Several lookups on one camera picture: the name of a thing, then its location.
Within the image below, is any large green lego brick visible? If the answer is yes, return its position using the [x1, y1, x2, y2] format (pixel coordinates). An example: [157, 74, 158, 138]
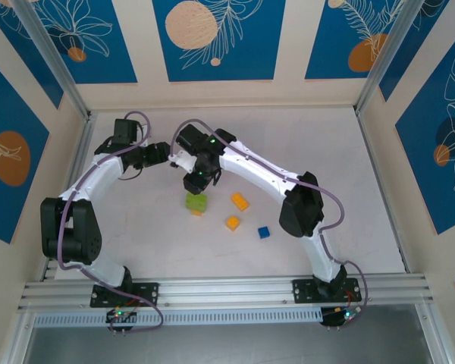
[185, 192, 209, 212]

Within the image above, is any grey metal plate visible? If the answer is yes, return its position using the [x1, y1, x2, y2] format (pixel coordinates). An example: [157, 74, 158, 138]
[22, 303, 433, 364]

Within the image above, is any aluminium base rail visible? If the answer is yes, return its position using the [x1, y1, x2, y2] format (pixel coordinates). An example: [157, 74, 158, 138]
[17, 275, 435, 310]

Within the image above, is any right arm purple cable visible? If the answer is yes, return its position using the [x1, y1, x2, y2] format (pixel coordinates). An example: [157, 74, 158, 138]
[170, 119, 369, 314]

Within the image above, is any controller circuit board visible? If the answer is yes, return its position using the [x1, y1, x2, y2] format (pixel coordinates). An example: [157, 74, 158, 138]
[322, 306, 363, 328]
[105, 309, 138, 324]

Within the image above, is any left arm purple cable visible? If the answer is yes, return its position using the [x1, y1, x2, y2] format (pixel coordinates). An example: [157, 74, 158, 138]
[55, 110, 165, 334]

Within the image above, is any right controller circuit board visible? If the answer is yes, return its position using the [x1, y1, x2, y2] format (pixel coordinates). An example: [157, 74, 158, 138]
[322, 306, 363, 328]

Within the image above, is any left controller circuit board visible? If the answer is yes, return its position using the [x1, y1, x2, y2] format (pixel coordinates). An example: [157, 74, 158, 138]
[105, 309, 138, 324]

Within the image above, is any aluminium side rail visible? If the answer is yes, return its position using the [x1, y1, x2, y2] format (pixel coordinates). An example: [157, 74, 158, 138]
[354, 111, 413, 274]
[39, 111, 98, 284]

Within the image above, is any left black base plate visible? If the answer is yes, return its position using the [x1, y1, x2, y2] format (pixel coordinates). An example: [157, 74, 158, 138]
[89, 282, 160, 308]

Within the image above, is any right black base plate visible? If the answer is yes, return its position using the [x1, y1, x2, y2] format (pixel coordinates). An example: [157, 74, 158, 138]
[292, 278, 359, 304]

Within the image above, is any aluminium corner post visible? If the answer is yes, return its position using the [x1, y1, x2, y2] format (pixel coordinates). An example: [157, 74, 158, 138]
[354, 0, 422, 117]
[11, 0, 92, 121]

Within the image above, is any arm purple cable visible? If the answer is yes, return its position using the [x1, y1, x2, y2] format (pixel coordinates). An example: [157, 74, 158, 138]
[170, 119, 369, 314]
[55, 110, 165, 334]

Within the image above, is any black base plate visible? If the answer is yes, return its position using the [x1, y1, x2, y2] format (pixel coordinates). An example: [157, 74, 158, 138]
[89, 282, 160, 308]
[292, 278, 359, 304]

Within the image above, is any aluminium frame bar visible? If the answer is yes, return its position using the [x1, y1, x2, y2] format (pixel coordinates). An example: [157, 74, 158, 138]
[2, 309, 37, 364]
[415, 303, 448, 364]

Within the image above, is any grey slotted cable duct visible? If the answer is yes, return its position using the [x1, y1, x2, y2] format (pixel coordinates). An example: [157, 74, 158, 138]
[33, 307, 323, 327]

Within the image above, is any long orange lego brick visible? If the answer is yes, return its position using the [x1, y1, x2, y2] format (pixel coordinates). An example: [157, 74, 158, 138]
[230, 192, 250, 211]

